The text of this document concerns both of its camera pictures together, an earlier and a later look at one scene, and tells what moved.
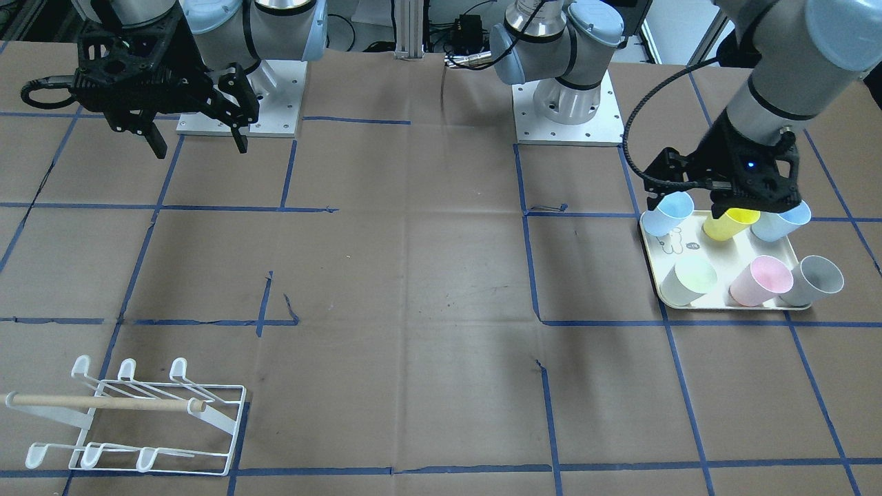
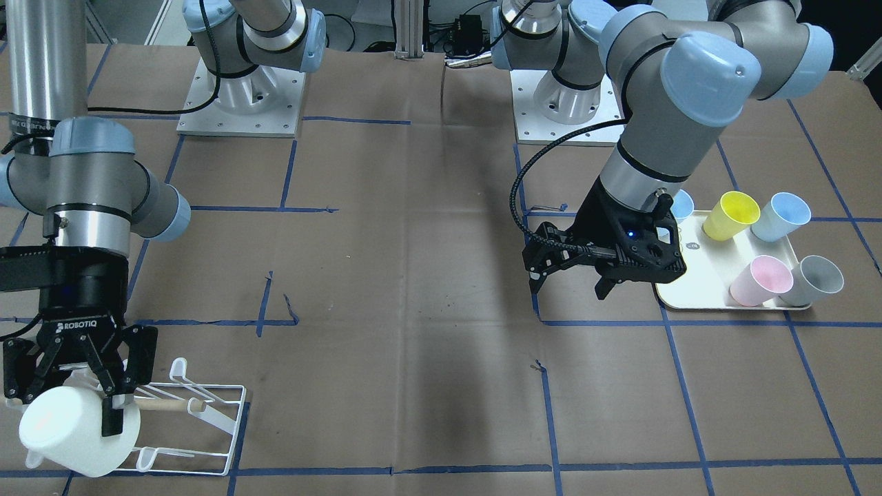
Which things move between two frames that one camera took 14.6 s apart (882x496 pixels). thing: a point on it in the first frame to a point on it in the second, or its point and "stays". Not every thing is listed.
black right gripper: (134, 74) to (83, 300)
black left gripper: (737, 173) to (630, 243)
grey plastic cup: (814, 278) stays
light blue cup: (772, 226) stays
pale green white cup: (688, 280) to (63, 426)
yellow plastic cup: (726, 225) stays
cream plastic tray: (730, 257) stays
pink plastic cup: (761, 282) stays
